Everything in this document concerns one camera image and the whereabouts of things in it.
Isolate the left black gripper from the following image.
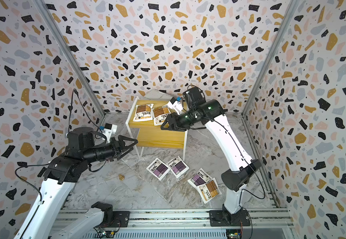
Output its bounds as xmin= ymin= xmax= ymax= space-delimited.
xmin=83 ymin=135 xmax=138 ymax=165

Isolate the brown coffee bag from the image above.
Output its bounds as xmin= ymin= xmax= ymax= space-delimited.
xmin=153 ymin=105 xmax=171 ymax=126
xmin=133 ymin=104 xmax=154 ymax=122
xmin=196 ymin=178 xmax=222 ymax=204

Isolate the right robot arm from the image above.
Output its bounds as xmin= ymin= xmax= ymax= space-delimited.
xmin=161 ymin=86 xmax=262 ymax=227

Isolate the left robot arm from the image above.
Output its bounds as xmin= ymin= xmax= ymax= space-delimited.
xmin=15 ymin=127 xmax=138 ymax=239

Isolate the two-tier wooden shelf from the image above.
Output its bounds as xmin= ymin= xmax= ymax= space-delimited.
xmin=126 ymin=97 xmax=187 ymax=160

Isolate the grey marble slab behind shelf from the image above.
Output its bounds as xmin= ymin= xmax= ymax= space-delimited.
xmin=144 ymin=89 xmax=173 ymax=101

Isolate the purple coffee bag left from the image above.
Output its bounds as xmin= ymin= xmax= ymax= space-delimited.
xmin=147 ymin=158 xmax=170 ymax=181

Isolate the purple coffee bag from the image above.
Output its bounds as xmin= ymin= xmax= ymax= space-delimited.
xmin=187 ymin=168 xmax=212 ymax=188
xmin=147 ymin=158 xmax=170 ymax=181
xmin=167 ymin=156 xmax=189 ymax=179

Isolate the purple coffee bag middle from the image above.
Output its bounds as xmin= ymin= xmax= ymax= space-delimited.
xmin=167 ymin=156 xmax=189 ymax=179

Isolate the purple coffee bag right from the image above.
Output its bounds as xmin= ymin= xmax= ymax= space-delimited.
xmin=187 ymin=168 xmax=212 ymax=188

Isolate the small brass chess piece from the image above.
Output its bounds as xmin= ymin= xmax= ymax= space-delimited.
xmin=119 ymin=174 xmax=125 ymax=181

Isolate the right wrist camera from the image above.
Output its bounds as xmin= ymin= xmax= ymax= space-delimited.
xmin=168 ymin=97 xmax=184 ymax=115

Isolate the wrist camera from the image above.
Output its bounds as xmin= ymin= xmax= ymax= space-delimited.
xmin=168 ymin=97 xmax=184 ymax=115
xmin=99 ymin=123 xmax=118 ymax=143

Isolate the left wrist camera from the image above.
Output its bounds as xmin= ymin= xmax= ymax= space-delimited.
xmin=99 ymin=123 xmax=118 ymax=143

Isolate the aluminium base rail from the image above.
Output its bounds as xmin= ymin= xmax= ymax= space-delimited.
xmin=50 ymin=208 xmax=293 ymax=239

